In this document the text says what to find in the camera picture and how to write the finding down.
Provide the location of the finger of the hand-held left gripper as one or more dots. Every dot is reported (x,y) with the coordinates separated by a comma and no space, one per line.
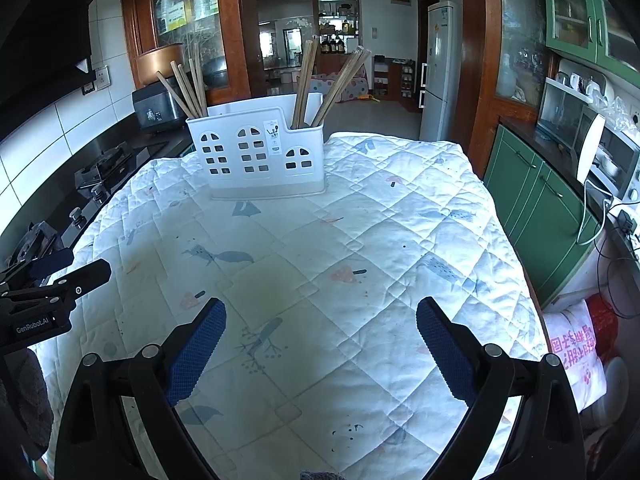
(82,280)
(55,262)

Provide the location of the person's left forearm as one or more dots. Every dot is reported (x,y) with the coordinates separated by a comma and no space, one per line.
(30,400)

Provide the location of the polka dot play fence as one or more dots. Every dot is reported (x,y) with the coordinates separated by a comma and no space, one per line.
(350,87)

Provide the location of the black power adapter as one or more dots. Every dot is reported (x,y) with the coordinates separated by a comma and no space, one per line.
(627,220)

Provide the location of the red and white bag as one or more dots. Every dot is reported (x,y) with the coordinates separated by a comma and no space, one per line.
(582,345)

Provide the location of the group of wooden chopsticks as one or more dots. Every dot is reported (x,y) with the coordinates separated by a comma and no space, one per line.
(305,85)

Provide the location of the white plastic utensil holder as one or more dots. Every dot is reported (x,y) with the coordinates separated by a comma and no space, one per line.
(260,180)

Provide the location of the shelf with bottles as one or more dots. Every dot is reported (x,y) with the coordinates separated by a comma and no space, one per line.
(339,25)

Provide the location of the white quilted printed table cover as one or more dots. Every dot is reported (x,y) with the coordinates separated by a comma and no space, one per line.
(320,240)

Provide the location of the black rice cooker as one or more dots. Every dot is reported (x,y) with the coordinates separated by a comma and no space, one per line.
(155,107)

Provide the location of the white refrigerator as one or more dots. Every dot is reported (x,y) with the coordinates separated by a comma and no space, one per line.
(440,70)

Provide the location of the white glass-door dish cabinet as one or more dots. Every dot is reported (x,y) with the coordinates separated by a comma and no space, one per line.
(560,110)

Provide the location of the white toaster oven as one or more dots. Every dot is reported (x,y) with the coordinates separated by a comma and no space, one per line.
(612,160)

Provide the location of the black gas stove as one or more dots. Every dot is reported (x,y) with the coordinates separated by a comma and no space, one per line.
(110,167)

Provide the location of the green upper wall cabinet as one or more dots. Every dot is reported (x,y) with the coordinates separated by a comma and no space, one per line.
(580,15)

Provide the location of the wooden corner cabinet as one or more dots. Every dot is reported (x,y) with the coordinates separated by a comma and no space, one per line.
(500,60)

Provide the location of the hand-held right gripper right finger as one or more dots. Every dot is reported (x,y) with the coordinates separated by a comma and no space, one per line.
(445,355)

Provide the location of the wooden glass-door cabinet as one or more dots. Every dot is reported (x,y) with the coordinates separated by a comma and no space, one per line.
(185,15)

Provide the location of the shoe rack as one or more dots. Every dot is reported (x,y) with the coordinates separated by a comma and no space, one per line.
(394,77)

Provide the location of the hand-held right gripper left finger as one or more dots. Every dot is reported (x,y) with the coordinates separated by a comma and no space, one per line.
(197,350)

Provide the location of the copper-coloured pot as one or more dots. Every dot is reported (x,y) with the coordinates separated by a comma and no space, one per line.
(160,65)

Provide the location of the black range hood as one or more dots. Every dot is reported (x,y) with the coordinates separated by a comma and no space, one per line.
(45,35)

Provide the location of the green lower cabinet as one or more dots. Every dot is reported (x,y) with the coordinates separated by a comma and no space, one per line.
(530,200)

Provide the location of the wall socket by stove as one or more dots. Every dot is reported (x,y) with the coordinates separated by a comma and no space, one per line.
(101,78)

